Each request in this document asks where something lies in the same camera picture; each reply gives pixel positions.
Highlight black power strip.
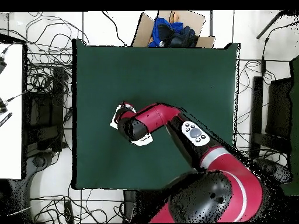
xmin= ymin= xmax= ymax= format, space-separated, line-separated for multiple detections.
xmin=64 ymin=200 xmax=74 ymax=223

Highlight black labelled bar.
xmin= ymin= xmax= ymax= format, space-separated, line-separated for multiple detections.
xmin=0 ymin=112 xmax=13 ymax=128

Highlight white desk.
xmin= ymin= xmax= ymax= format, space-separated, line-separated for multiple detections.
xmin=0 ymin=43 xmax=24 ymax=180

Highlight black cable tangle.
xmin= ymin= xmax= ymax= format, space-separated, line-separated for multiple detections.
xmin=0 ymin=11 xmax=91 ymax=94
xmin=30 ymin=186 xmax=126 ymax=223
xmin=235 ymin=59 xmax=289 ymax=164

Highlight black device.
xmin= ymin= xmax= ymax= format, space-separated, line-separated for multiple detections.
xmin=0 ymin=47 xmax=9 ymax=74
xmin=0 ymin=92 xmax=29 ymax=115

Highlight dark green table cloth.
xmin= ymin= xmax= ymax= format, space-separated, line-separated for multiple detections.
xmin=71 ymin=38 xmax=241 ymax=191

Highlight black rod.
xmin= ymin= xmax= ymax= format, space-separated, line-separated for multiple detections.
xmin=255 ymin=10 xmax=290 ymax=40

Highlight blue garment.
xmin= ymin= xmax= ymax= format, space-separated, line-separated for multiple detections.
xmin=148 ymin=17 xmax=185 ymax=48

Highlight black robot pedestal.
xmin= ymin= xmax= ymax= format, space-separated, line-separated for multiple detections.
xmin=123 ymin=190 xmax=152 ymax=223

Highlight white towel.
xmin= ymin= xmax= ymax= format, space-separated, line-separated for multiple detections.
xmin=109 ymin=103 xmax=154 ymax=147

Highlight brown cardboard box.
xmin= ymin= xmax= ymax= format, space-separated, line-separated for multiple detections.
xmin=130 ymin=10 xmax=216 ymax=48

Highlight dark navy garment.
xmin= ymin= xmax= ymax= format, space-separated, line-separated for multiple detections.
xmin=157 ymin=23 xmax=199 ymax=48

